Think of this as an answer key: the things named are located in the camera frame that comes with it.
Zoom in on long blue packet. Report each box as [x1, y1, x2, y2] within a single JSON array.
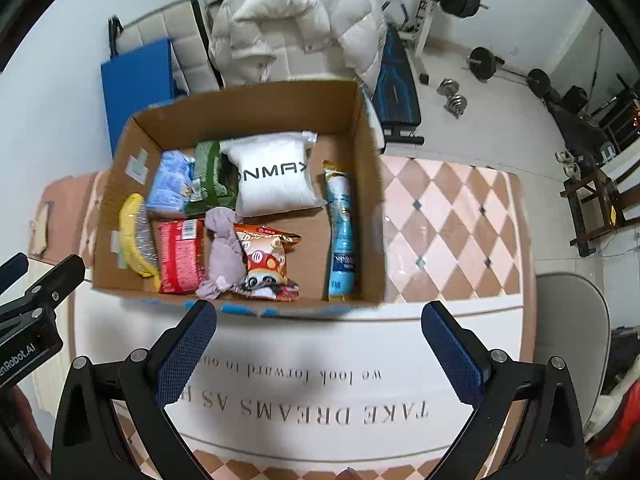
[[321, 160, 357, 303]]

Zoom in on black weight bench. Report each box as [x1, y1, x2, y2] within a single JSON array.
[[370, 22, 426, 153]]

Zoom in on printed cardboard box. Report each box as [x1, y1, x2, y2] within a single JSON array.
[[90, 79, 387, 318]]

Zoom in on black box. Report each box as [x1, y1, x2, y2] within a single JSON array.
[[562, 85, 590, 113]]

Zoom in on white barbell rack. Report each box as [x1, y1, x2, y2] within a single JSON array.
[[400, 0, 453, 86]]

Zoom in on green packet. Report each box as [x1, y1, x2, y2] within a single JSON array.
[[187, 140, 240, 217]]

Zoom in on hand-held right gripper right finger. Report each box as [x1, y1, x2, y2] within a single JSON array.
[[421, 301, 586, 480]]

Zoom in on orange snack bag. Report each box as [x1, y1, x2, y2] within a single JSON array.
[[231, 223, 302, 302]]

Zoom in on blue tissue pack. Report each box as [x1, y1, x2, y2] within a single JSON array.
[[146, 150, 197, 217]]

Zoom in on red cloth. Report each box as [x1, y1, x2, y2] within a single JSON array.
[[585, 327, 640, 461]]

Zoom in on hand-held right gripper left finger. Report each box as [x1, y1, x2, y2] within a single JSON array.
[[52, 299, 218, 480]]

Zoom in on grey round chair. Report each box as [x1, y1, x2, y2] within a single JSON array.
[[532, 272, 612, 431]]

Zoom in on white puffer jacket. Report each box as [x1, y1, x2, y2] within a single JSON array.
[[208, 0, 388, 96]]

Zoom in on grey cloth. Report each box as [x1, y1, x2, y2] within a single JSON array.
[[195, 207, 247, 301]]

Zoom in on dark wooden chair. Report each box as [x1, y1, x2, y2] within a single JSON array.
[[560, 165, 640, 258]]

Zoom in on white soft pouch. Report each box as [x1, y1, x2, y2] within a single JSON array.
[[219, 130, 327, 217]]

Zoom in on white shoes pair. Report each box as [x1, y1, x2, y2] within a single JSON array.
[[556, 150, 583, 179]]

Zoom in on black exercise machine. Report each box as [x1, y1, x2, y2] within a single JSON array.
[[545, 74, 640, 161]]

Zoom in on short barbell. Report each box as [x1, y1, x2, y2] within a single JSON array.
[[467, 46, 553, 101]]

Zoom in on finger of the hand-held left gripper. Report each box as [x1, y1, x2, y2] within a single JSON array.
[[0, 252, 30, 295], [0, 254, 86, 328]]

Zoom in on blue folded mat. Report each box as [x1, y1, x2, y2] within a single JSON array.
[[100, 37, 176, 156]]

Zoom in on red snack packet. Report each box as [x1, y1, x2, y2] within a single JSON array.
[[158, 218, 207, 295]]

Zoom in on white padded chair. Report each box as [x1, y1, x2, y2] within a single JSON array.
[[107, 0, 223, 96]]

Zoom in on person's left forearm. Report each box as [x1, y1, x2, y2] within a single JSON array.
[[0, 385, 52, 480]]

